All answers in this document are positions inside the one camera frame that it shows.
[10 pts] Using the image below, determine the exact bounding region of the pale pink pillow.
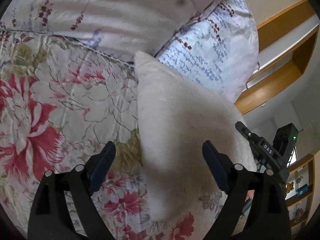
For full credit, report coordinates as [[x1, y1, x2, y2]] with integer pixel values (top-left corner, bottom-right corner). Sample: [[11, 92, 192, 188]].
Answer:
[[1, 0, 221, 61]]

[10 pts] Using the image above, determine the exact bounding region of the wooden headboard frame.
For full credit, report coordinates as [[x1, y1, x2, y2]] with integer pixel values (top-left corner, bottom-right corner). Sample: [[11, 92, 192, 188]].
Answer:
[[235, 0, 319, 114]]

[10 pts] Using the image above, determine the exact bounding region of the cream cable-knit sweater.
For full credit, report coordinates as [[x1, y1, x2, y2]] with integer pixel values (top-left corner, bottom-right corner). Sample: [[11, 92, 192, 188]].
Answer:
[[135, 51, 257, 222]]

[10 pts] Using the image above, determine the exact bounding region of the floral tree print pillow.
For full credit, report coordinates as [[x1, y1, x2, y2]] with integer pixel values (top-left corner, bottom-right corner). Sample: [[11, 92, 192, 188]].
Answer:
[[156, 0, 259, 102]]

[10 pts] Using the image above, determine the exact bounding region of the person's right hand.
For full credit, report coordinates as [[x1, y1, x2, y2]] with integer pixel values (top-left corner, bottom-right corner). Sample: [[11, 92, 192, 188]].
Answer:
[[246, 190, 254, 200]]

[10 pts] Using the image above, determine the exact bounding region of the floral bedspread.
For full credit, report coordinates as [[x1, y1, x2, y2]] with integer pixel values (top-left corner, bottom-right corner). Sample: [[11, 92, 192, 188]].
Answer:
[[1, 31, 226, 239]]

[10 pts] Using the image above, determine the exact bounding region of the wooden shelf unit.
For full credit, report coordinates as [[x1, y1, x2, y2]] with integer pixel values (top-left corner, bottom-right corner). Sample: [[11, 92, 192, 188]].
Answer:
[[285, 154, 315, 238]]

